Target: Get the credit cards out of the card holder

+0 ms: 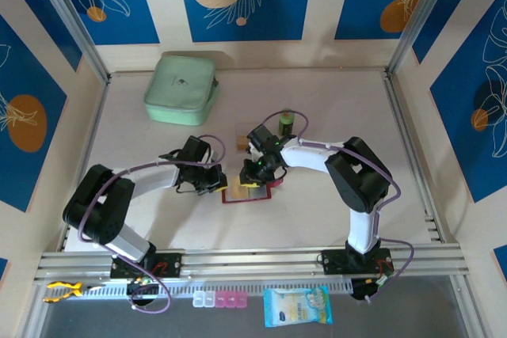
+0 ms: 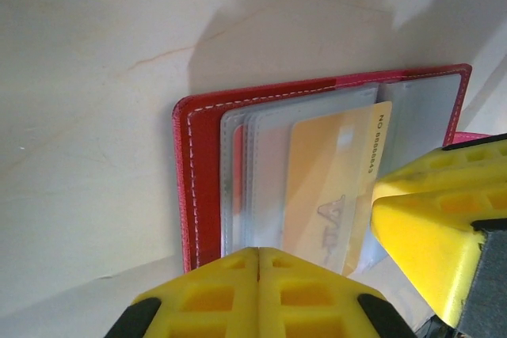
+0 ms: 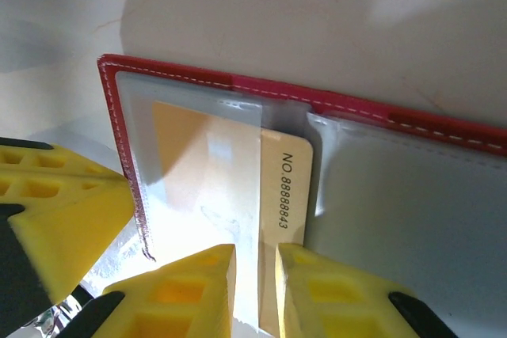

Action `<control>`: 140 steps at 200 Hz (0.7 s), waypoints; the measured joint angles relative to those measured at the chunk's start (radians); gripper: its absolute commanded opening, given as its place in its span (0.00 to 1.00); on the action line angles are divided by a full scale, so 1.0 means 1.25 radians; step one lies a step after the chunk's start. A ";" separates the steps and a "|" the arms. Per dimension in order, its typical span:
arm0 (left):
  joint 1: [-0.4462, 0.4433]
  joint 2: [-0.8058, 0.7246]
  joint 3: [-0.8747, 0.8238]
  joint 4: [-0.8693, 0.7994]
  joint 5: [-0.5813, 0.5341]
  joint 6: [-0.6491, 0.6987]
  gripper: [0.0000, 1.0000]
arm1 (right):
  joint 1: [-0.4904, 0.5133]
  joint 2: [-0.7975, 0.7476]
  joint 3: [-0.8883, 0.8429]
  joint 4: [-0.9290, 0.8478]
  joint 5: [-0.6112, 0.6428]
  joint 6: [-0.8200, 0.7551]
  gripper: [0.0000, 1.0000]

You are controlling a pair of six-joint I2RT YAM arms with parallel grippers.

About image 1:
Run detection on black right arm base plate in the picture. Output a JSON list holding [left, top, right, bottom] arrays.
[[321, 248, 395, 276]]

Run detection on aluminium table side rail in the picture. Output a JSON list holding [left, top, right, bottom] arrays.
[[382, 70, 443, 244], [58, 72, 112, 253]]

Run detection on aluminium mounting rail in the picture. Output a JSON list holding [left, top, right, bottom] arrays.
[[33, 243, 471, 286]]

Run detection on red leather card holder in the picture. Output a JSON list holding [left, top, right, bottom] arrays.
[[220, 181, 284, 205]]

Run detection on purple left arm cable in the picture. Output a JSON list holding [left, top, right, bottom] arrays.
[[77, 134, 227, 313]]

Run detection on yellow black pliers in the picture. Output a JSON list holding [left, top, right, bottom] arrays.
[[44, 281, 106, 304]]

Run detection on blue wet wipes pack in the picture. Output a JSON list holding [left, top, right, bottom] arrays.
[[263, 284, 334, 329]]

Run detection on black base connector housing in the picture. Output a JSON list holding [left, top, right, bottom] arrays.
[[125, 276, 159, 310], [350, 277, 391, 302]]

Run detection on white pink pill organizer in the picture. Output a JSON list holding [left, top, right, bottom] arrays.
[[192, 291, 250, 310]]

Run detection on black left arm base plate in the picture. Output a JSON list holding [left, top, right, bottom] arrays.
[[109, 251, 184, 280]]

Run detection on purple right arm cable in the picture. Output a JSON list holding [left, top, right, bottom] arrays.
[[259, 111, 416, 303]]

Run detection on slotted grey cable duct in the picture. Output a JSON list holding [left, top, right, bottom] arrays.
[[43, 279, 353, 298]]

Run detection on green canister with dark label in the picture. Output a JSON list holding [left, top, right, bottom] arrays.
[[278, 110, 296, 135]]

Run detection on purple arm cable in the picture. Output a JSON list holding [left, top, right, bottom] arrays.
[[259, 111, 416, 303], [77, 134, 227, 313]]

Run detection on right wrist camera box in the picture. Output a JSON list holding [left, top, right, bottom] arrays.
[[247, 142, 267, 161]]

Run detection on aluminium frame post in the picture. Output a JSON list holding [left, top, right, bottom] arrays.
[[29, 0, 112, 84], [386, 0, 463, 74]]

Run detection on mint green zipper pouch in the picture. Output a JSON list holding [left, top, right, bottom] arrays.
[[143, 51, 220, 126]]

